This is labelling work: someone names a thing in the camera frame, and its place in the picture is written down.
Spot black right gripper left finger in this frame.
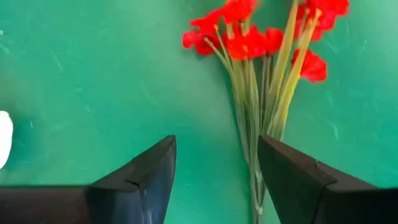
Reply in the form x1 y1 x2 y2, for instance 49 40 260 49
86 134 177 224

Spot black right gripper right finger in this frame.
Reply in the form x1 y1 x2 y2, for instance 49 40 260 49
257 134 398 224

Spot red artificial flower bunch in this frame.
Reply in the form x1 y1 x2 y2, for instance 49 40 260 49
182 0 351 224

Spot green table mat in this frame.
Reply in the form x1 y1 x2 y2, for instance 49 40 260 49
0 0 398 224

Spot white artificial tulip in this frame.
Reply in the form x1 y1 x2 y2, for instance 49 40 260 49
0 110 14 170

